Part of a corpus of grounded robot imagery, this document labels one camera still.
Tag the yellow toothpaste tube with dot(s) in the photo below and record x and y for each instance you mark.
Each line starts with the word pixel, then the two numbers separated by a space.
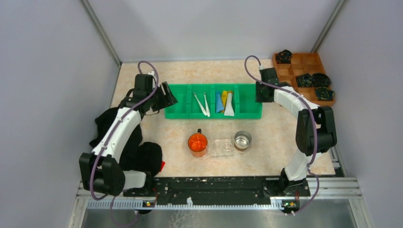
pixel 224 96

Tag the green compartment bin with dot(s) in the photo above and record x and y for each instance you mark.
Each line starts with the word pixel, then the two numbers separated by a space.
pixel 244 104

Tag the clear textured plastic tray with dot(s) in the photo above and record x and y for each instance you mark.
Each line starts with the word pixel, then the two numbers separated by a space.
pixel 219 148

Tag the orange plastic mug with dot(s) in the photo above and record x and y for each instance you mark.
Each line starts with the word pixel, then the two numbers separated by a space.
pixel 197 144

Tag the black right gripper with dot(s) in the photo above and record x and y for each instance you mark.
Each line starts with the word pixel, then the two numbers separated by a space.
pixel 261 92

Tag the blue toothpaste tube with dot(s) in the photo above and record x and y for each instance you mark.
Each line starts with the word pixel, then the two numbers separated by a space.
pixel 218 102

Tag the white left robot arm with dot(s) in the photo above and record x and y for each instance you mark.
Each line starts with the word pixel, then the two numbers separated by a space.
pixel 101 173

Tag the white toothpaste tube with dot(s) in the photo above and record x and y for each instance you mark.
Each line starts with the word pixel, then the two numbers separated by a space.
pixel 229 110

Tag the red tag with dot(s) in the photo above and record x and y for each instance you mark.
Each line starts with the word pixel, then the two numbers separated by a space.
pixel 162 166

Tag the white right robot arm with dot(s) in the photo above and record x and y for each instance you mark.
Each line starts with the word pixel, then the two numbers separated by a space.
pixel 315 132

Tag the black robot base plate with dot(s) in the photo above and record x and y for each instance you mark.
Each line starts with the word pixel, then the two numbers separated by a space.
pixel 220 191

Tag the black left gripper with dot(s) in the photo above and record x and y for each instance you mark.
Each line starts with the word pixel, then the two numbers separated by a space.
pixel 164 97

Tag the steel cup orange sleeve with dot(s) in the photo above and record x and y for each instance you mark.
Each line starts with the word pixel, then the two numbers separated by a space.
pixel 242 140

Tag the brown wooden compartment tray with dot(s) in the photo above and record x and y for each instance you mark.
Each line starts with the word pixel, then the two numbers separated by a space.
pixel 306 74

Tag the black cloth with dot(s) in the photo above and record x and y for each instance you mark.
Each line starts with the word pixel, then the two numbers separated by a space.
pixel 137 155

